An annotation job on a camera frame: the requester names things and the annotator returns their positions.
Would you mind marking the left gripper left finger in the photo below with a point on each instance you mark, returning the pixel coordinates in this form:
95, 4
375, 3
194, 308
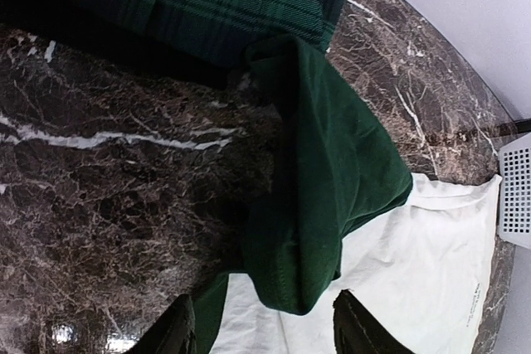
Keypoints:
173, 332

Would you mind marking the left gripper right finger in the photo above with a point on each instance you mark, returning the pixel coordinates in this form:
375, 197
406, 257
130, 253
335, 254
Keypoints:
357, 331

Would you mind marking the white and green raglan shirt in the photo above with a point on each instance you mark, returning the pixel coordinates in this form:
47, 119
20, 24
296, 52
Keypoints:
345, 217

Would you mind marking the white plastic laundry basket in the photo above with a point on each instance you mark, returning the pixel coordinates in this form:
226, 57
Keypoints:
515, 192

